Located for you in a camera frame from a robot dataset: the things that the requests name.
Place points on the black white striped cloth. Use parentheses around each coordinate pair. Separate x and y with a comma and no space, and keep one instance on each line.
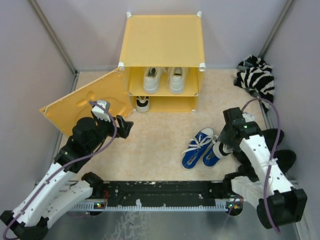
(254,75)

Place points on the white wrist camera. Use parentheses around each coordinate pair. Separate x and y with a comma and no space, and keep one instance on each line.
(248,117)
(100,109)

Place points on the black sneaker lower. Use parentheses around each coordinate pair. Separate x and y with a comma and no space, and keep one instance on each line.
(284,158)

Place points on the black sneaker upper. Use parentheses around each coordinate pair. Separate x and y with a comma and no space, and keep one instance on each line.
(270,137)

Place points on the yellow plastic shoe cabinet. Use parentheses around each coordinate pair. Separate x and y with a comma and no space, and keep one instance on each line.
(167,40)

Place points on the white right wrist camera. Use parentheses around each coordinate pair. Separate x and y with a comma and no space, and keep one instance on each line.
(248,117)

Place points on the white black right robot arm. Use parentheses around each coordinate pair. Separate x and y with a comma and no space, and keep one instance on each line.
(276,200)

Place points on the white sneaker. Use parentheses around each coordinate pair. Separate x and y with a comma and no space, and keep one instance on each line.
(151,78)
(177,79)

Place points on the black white canvas shoe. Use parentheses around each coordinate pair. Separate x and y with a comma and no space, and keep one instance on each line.
(142,103)
(221,150)

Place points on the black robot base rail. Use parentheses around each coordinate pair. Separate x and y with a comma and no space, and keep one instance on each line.
(160,196)

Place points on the black sneaker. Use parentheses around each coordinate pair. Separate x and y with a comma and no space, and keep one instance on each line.
(270,137)
(284,158)

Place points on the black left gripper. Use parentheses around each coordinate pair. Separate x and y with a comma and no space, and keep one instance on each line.
(123,130)

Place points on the yellow cabinet door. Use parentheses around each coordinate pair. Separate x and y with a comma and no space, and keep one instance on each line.
(66,111)

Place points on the blue canvas shoe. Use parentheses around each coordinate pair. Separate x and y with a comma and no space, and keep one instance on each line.
(212,156)
(197,147)

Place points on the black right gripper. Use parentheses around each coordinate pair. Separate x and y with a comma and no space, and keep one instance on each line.
(223,138)

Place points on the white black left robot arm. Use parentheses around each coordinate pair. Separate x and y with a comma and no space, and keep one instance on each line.
(33,218)

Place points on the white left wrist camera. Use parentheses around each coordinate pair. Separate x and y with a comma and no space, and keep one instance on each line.
(100,109)

